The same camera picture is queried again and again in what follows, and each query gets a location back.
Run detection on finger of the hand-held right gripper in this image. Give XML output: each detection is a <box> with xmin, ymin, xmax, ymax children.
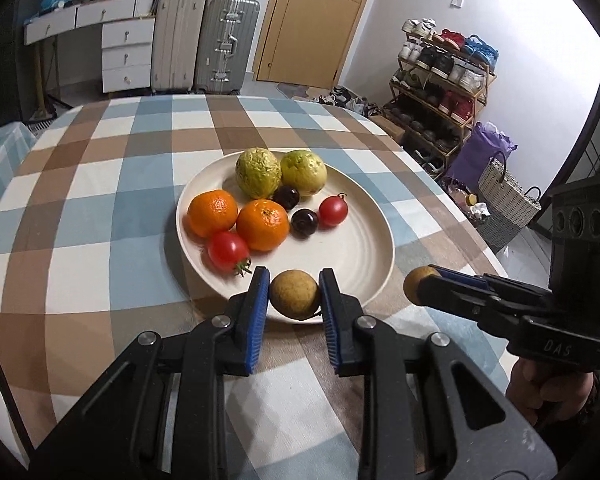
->
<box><xmin>429</xmin><ymin>264</ymin><xmax>552</xmax><ymax>302</ymax></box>
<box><xmin>417</xmin><ymin>273</ymin><xmax>532</xmax><ymax>332</ymax></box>

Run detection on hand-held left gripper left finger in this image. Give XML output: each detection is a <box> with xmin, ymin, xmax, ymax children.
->
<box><xmin>27</xmin><ymin>266</ymin><xmax>272</xmax><ymax>480</ymax></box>

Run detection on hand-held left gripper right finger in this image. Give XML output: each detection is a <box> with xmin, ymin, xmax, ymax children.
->
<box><xmin>318</xmin><ymin>267</ymin><xmax>561</xmax><ymax>480</ymax></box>

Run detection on brown longan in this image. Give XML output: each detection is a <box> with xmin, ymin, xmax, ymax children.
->
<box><xmin>403</xmin><ymin>266</ymin><xmax>443</xmax><ymax>306</ymax></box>
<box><xmin>269</xmin><ymin>269</ymin><xmax>322</xmax><ymax>321</ymax></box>

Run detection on cream round plate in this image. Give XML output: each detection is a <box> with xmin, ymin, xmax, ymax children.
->
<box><xmin>176</xmin><ymin>151</ymin><xmax>396</xmax><ymax>325</ymax></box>

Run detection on red tomato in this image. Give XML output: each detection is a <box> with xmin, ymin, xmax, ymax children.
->
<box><xmin>207</xmin><ymin>231</ymin><xmax>252</xmax><ymax>277</ymax></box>
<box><xmin>318</xmin><ymin>193</ymin><xmax>350</xmax><ymax>227</ymax></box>

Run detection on orange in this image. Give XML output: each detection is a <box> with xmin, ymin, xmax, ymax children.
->
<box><xmin>187</xmin><ymin>189</ymin><xmax>239</xmax><ymax>238</ymax></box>
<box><xmin>236</xmin><ymin>199</ymin><xmax>290</xmax><ymax>252</ymax></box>

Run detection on dark purple round fruit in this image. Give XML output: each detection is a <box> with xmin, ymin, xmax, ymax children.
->
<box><xmin>272</xmin><ymin>185</ymin><xmax>301</xmax><ymax>211</ymax></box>
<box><xmin>291</xmin><ymin>208</ymin><xmax>320</xmax><ymax>235</ymax></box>

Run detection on person's right hand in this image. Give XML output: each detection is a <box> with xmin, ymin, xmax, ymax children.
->
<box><xmin>504</xmin><ymin>358</ymin><xmax>598</xmax><ymax>427</ymax></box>

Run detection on woven basket bag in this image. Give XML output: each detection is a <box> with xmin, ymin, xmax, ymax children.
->
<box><xmin>475</xmin><ymin>152</ymin><xmax>543</xmax><ymax>253</ymax></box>

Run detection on purple bag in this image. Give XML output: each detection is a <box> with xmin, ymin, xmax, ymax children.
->
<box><xmin>447</xmin><ymin>121</ymin><xmax>518</xmax><ymax>193</ymax></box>

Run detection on green wrinkled guava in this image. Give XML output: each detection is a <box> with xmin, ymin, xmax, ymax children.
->
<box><xmin>235</xmin><ymin>147</ymin><xmax>283</xmax><ymax>199</ymax></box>

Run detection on yellow smooth guava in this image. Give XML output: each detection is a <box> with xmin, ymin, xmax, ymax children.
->
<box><xmin>280</xmin><ymin>149</ymin><xmax>328</xmax><ymax>196</ymax></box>

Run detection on cardboard box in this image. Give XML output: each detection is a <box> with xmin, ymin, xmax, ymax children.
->
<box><xmin>370</xmin><ymin>115</ymin><xmax>406</xmax><ymax>144</ymax></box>

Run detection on wooden shoe rack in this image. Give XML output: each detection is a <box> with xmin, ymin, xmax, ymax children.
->
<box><xmin>382</xmin><ymin>20</ymin><xmax>498</xmax><ymax>176</ymax></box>

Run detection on rows of shoes on rack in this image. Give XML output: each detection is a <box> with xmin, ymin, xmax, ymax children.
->
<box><xmin>385</xmin><ymin>19</ymin><xmax>498</xmax><ymax>171</ymax></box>

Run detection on pile of shoes on floor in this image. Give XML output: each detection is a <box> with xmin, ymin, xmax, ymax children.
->
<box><xmin>305</xmin><ymin>85</ymin><xmax>381</xmax><ymax>116</ymax></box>

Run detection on silver suitcase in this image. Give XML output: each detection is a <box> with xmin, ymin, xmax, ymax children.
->
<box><xmin>194</xmin><ymin>0</ymin><xmax>261</xmax><ymax>95</ymax></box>

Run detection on wooden door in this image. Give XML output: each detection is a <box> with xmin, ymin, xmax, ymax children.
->
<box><xmin>252</xmin><ymin>0</ymin><xmax>381</xmax><ymax>90</ymax></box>

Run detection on light blue checked cloth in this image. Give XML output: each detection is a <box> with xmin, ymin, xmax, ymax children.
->
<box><xmin>0</xmin><ymin>121</ymin><xmax>38</xmax><ymax>246</ymax></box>

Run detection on beige suitcase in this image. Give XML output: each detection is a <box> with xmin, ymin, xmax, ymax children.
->
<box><xmin>151</xmin><ymin>0</ymin><xmax>207</xmax><ymax>95</ymax></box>

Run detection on white desk with drawers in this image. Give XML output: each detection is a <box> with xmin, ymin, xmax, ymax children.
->
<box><xmin>24</xmin><ymin>0</ymin><xmax>156</xmax><ymax>95</ymax></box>

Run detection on yellow handled broom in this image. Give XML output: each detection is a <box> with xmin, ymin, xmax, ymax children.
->
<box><xmin>30</xmin><ymin>40</ymin><xmax>73</xmax><ymax>123</ymax></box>

